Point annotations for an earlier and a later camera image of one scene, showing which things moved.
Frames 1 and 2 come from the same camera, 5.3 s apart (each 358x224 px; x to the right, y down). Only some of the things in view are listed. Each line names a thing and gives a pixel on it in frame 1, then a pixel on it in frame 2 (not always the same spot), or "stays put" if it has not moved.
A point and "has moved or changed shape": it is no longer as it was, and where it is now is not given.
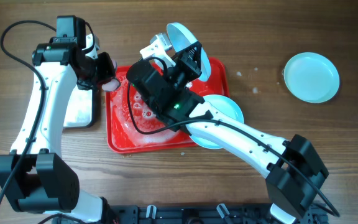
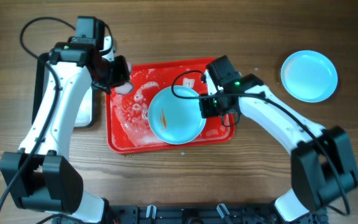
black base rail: [232, 213] stays put
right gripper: [188, 62] → [206, 106]
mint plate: [311, 77] stays put
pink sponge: [112, 84] has moved or changed shape
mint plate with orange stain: [227, 105] has moved or changed shape
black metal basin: [80, 111] stays put
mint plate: [180, 38] → [309, 76]
